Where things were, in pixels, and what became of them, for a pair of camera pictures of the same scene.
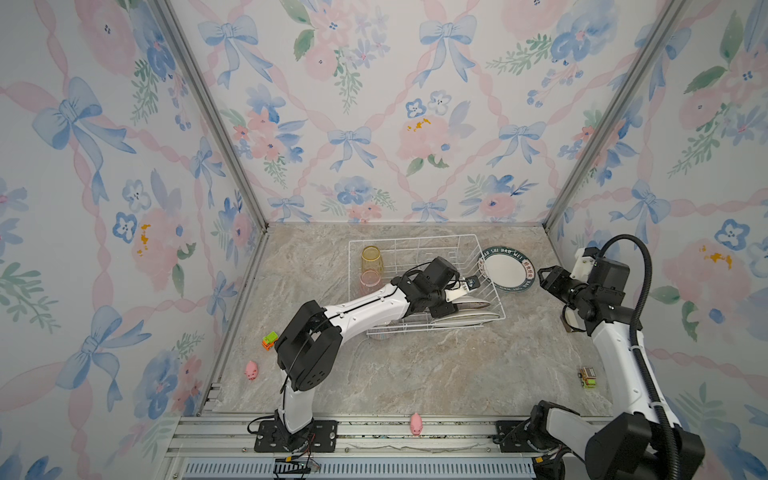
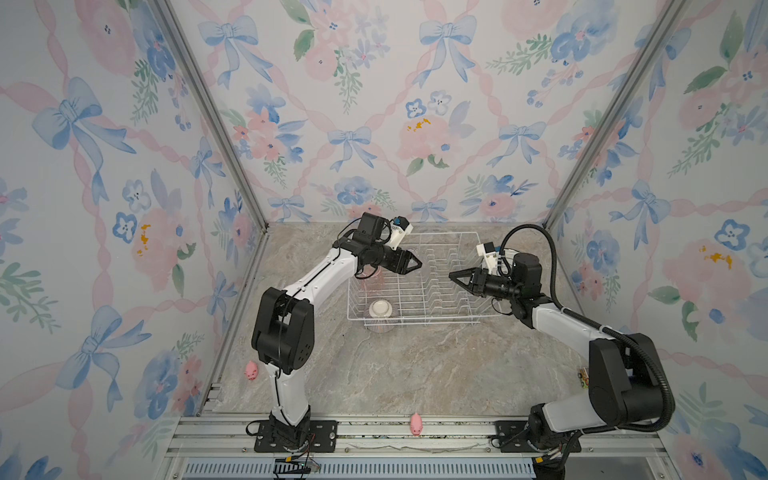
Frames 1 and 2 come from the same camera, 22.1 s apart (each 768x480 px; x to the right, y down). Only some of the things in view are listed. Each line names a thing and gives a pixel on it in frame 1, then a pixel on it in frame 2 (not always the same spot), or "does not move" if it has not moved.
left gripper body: (440, 307) to (382, 256)
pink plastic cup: (370, 280) does not move
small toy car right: (588, 376) does not move
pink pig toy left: (251, 370) does not move
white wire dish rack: (375, 263) does not move
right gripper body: (567, 289) to (494, 286)
